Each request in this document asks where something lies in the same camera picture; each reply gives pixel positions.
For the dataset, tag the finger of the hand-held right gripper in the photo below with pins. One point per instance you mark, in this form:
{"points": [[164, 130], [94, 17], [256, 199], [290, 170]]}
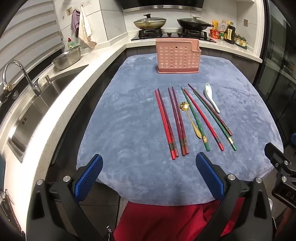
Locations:
{"points": [[275, 155], [294, 138]]}

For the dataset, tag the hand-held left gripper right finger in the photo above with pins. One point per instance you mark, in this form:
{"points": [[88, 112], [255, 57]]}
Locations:
{"points": [[209, 176]]}

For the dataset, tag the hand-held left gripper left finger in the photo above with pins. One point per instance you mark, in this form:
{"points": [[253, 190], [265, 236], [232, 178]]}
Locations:
{"points": [[89, 178]]}

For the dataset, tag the green chopstick gold band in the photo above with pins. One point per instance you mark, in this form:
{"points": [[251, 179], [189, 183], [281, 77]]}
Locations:
{"points": [[207, 146], [233, 146]]}

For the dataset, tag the maroon chopstick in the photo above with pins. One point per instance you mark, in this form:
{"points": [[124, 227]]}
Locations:
{"points": [[229, 132]]}

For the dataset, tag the purple chopstick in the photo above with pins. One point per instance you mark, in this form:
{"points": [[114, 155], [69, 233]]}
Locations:
{"points": [[176, 122], [180, 120]]}

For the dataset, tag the white ceramic spoon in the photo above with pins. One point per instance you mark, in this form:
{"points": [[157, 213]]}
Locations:
{"points": [[208, 89]]}

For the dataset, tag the pink perforated utensil holder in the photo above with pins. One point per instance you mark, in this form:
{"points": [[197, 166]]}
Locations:
{"points": [[177, 56]]}

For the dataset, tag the red clothing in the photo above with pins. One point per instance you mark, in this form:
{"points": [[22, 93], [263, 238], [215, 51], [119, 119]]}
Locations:
{"points": [[173, 222]]}

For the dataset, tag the dark red chopstick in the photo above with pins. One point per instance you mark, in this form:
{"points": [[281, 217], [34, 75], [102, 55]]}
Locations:
{"points": [[167, 122]]}

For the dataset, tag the glass sliding door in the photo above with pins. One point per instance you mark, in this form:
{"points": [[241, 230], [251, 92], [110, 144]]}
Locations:
{"points": [[279, 69]]}

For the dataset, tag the gold flower spoon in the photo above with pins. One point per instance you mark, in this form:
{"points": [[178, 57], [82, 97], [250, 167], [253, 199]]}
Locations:
{"points": [[185, 106]]}

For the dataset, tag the blue plush table cloth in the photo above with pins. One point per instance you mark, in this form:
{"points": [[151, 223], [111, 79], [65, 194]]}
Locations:
{"points": [[129, 111]]}

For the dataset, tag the steel sink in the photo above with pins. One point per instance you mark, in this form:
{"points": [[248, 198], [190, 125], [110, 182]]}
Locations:
{"points": [[39, 109]]}

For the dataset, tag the sink soap dispenser pump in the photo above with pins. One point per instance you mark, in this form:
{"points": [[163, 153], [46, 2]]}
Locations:
{"points": [[47, 80]]}

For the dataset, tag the spice jar rack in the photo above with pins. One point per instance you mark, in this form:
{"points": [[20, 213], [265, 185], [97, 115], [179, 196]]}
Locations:
{"points": [[240, 41]]}

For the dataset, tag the chrome faucet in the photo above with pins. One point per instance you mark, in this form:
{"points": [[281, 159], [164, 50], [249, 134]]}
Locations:
{"points": [[27, 76]]}

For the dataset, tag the steel colander bowl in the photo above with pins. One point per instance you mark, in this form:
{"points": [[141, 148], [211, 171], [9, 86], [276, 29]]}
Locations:
{"points": [[67, 59]]}

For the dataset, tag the dark sauce bottle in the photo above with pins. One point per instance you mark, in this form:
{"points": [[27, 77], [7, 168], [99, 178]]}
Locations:
{"points": [[230, 34]]}

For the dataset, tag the small green lid jar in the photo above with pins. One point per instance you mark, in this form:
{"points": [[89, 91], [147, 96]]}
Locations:
{"points": [[222, 36]]}

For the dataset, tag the red food container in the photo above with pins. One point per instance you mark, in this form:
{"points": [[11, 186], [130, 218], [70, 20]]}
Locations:
{"points": [[215, 34]]}

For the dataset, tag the clear plastic bottle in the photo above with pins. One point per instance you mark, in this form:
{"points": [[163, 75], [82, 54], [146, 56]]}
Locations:
{"points": [[223, 26]]}

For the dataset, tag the green dish soap bottle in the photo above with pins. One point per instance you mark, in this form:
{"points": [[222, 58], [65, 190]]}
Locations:
{"points": [[71, 44]]}

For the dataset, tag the yellow snack packet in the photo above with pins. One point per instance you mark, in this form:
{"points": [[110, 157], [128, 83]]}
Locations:
{"points": [[215, 24]]}

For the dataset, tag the black gas stove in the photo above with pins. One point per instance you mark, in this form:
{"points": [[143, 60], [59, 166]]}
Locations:
{"points": [[171, 36]]}

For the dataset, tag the white hanging towel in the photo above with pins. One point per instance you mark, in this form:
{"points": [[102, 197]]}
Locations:
{"points": [[85, 30]]}

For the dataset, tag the black wok with lid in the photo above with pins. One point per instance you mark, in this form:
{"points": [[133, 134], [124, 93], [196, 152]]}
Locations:
{"points": [[194, 24]]}

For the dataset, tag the purple hanging cloth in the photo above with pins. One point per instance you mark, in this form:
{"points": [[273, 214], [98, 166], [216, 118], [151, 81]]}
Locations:
{"points": [[75, 23]]}

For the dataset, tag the white window blind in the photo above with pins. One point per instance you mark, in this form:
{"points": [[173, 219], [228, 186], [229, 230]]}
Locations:
{"points": [[27, 30]]}

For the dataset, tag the grey wok with lid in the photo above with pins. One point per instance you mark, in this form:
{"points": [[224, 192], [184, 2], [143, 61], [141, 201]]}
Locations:
{"points": [[150, 23]]}

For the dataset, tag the range hood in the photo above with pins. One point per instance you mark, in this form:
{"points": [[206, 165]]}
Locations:
{"points": [[161, 4]]}

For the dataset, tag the wall switch plate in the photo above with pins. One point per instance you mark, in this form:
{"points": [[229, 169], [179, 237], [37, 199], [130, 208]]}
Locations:
{"points": [[245, 22]]}

